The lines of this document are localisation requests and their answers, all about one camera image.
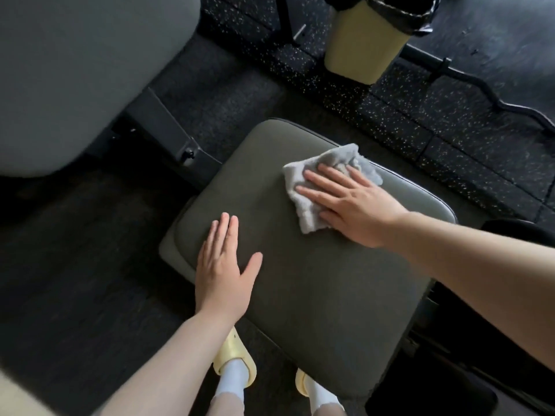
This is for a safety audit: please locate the yellow left shoe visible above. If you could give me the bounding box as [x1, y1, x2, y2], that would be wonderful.
[212, 326, 257, 388]

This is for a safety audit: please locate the white right sock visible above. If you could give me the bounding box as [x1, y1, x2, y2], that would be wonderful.
[303, 376, 343, 410]

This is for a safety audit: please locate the person's right hand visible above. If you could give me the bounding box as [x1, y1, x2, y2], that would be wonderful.
[294, 163, 410, 250]

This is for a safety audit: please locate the black curl barbell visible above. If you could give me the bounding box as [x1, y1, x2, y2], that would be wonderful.
[401, 43, 555, 135]

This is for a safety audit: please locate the light grey seat base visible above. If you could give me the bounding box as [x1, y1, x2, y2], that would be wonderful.
[158, 199, 198, 284]

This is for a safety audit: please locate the white left sock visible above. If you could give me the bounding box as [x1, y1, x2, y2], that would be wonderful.
[214, 358, 250, 397]

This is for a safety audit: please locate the yellow right shoe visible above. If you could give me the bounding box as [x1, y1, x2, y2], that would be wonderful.
[294, 369, 311, 397]

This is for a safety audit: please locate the person's left forearm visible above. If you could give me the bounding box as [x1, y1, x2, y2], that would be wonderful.
[99, 311, 237, 416]

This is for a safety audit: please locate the yellow trash bin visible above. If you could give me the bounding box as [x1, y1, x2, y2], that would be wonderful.
[324, 0, 413, 86]

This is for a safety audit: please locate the grey microfibre cloth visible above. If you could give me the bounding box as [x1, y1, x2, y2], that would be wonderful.
[282, 143, 384, 235]

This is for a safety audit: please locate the grey backrest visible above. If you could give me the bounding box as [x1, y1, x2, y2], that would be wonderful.
[0, 0, 201, 178]

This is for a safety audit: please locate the grey seat cushion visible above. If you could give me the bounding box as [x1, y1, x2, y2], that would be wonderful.
[173, 118, 458, 399]

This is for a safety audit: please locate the person's right forearm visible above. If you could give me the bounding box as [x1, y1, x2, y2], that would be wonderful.
[383, 211, 555, 373]

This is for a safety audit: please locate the white sock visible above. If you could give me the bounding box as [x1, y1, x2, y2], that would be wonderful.
[303, 376, 343, 410]
[214, 358, 250, 397]

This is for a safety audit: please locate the yellow shoe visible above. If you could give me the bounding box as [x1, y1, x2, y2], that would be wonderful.
[212, 326, 257, 388]
[294, 369, 311, 397]

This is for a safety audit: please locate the person's left hand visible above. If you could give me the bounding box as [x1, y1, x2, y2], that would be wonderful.
[195, 211, 264, 328]

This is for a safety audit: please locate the person's left leg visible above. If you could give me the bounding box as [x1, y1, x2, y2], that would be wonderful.
[207, 393, 246, 416]

